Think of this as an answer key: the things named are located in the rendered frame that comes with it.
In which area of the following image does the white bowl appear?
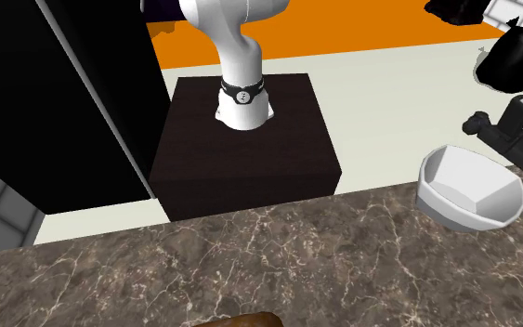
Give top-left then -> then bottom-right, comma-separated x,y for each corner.
415,144 -> 523,234

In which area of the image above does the black lumpy bag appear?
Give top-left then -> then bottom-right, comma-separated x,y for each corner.
474,17 -> 523,95
424,0 -> 493,27

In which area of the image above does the dark robot stand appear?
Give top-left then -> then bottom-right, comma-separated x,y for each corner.
148,72 -> 343,224

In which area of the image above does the brown rounded object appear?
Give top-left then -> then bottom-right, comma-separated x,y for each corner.
191,310 -> 286,327

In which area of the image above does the black cabinet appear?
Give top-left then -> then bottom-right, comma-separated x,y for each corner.
0,0 -> 175,216

